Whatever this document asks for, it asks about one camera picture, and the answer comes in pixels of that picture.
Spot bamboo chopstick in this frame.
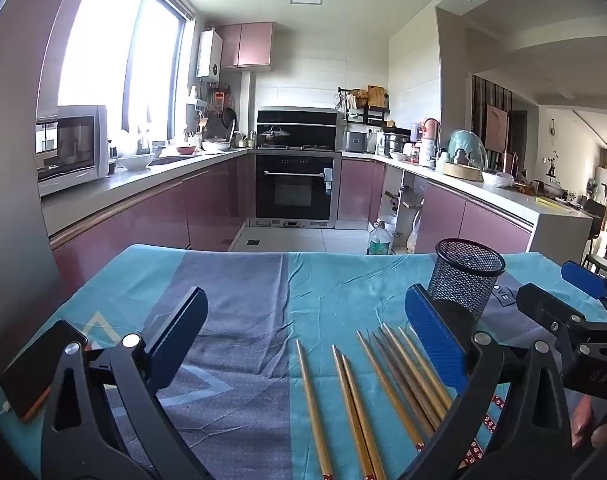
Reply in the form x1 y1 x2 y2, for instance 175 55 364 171
332 344 375 480
398 326 453 413
296 339 334 479
343 355 386 480
357 330 424 451
381 323 447 426
378 325 445 429
371 333 433 437

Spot person's right hand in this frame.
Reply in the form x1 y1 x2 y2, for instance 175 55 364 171
571 396 607 448

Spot black smartphone orange case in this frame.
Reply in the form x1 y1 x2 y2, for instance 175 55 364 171
0 320 88 422

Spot black mesh utensil cup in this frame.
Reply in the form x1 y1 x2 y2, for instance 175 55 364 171
427 238 506 342

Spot pink lower cabinets right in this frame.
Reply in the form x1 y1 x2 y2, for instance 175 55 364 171
337 156 535 256

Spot pink cabinets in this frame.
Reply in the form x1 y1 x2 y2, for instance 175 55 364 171
42 150 252 292
337 156 535 256

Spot plastic oil bottle on floor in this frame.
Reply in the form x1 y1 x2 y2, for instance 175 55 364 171
366 220 393 256

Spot teal mesh food cover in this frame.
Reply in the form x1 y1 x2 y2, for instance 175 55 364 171
448 129 488 171

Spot teal grey patterned tablecloth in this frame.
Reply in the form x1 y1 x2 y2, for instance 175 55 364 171
0 242 607 480

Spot pink electric kettle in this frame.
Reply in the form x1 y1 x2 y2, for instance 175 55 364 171
422 118 441 156

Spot pink lower cabinets left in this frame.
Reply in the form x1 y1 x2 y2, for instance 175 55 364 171
42 150 252 292

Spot white bowl on counter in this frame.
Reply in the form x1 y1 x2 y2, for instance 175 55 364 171
118 154 154 171

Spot silver microwave oven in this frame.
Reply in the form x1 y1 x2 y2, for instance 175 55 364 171
34 105 109 197

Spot black built-in oven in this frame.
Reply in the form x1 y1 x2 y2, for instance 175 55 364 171
250 150 341 229

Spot black range hood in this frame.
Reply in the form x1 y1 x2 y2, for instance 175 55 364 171
256 107 339 152

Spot white water heater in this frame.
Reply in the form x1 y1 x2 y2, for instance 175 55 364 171
196 29 223 82

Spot black wall shelf rack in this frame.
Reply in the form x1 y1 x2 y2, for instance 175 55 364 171
336 86 390 127

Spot pink upper wall cabinet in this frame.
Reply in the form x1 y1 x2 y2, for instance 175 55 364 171
216 22 274 70

